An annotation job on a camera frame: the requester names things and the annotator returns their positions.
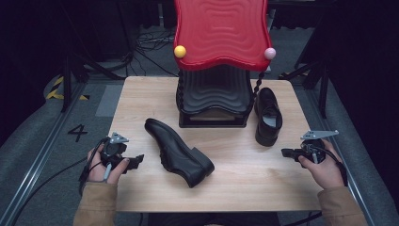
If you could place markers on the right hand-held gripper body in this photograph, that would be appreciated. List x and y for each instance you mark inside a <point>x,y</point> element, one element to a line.
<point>313,147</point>

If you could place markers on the yellow and black floor tape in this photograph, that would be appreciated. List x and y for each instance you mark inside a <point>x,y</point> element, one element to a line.
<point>53,92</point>

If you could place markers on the black metal stand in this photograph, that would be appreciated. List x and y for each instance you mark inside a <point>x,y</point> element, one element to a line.
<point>323,84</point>
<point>66,78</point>

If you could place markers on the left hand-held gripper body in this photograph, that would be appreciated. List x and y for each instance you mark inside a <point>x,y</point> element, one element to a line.
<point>113,150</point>

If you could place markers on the person's left hand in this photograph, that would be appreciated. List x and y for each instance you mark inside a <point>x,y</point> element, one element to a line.
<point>95,171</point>

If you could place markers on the black leather shoe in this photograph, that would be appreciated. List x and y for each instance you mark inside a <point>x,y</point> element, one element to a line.
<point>266,103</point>
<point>175,150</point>

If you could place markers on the red and black shoe rack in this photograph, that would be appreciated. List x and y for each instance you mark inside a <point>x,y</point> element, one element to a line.
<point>219,31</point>

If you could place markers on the person's right hand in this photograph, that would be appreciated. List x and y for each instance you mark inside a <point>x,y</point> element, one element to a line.
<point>329,172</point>

